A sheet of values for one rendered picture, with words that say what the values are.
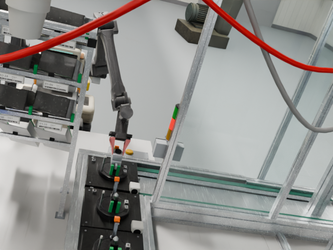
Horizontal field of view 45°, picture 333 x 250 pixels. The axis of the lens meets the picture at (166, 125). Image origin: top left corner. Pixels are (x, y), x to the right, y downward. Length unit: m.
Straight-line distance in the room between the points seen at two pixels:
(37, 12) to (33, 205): 1.46
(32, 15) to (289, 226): 1.80
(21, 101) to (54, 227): 0.53
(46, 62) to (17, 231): 0.66
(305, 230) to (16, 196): 1.35
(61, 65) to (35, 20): 1.08
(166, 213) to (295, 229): 0.64
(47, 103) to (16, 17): 1.16
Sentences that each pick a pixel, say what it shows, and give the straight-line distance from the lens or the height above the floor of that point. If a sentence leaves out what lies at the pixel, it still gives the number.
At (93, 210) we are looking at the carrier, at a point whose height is 0.97.
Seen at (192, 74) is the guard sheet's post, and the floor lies 1.57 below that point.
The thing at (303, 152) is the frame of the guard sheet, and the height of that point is 1.33.
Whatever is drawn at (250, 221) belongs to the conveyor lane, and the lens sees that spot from 1.98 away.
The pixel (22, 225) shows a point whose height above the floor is 0.86.
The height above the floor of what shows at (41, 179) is 0.86.
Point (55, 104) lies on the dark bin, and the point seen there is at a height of 1.34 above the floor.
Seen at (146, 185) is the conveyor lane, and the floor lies 0.92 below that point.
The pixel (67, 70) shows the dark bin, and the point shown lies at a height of 1.49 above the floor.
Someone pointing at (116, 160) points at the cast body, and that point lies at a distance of 1.83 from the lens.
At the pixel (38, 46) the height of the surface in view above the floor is 1.88.
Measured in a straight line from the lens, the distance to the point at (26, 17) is 0.42.
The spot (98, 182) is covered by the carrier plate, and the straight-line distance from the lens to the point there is 1.82.
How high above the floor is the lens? 2.04
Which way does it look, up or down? 26 degrees down
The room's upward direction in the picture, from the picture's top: 16 degrees clockwise
